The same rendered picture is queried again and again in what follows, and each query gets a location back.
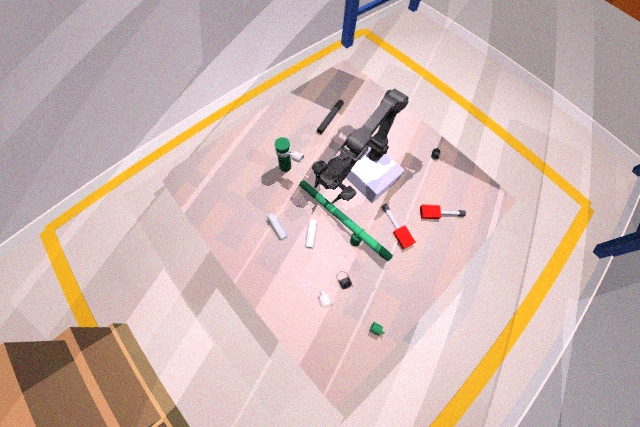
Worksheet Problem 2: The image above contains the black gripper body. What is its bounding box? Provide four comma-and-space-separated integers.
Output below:
312, 160, 357, 201

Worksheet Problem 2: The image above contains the white cylinder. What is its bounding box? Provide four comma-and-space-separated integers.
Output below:
267, 214, 287, 241
319, 291, 331, 306
305, 219, 317, 249

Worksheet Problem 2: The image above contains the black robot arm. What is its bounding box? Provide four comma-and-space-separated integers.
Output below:
318, 88, 409, 190

